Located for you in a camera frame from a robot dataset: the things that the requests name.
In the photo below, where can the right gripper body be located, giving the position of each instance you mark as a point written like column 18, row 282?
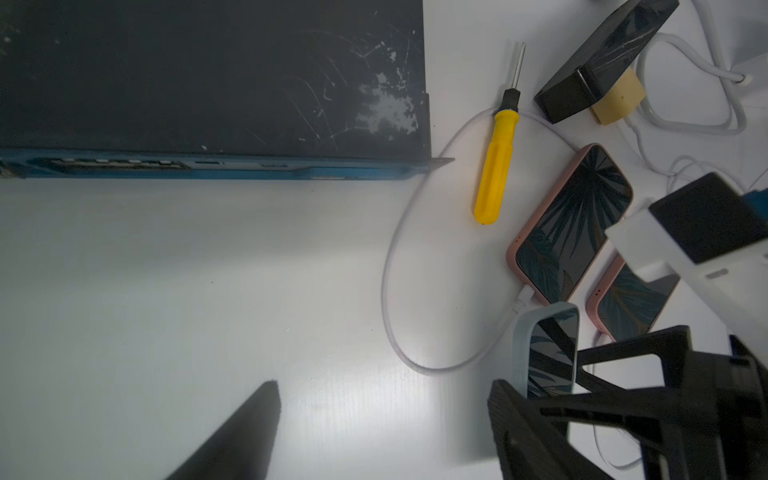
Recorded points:
column 712, row 417

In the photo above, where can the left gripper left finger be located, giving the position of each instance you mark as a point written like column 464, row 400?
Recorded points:
column 241, row 448

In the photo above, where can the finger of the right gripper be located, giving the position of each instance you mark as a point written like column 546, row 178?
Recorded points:
column 636, row 351
column 635, row 411

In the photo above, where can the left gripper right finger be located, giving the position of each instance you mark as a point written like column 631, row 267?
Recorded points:
column 528, row 445

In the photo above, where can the yellow charger plug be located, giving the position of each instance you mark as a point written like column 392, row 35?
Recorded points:
column 621, row 100

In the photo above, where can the yellow handled screwdriver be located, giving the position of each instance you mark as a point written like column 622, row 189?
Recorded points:
column 491, row 189

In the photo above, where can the dark grey network switch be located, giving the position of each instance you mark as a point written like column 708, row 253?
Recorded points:
column 214, row 90

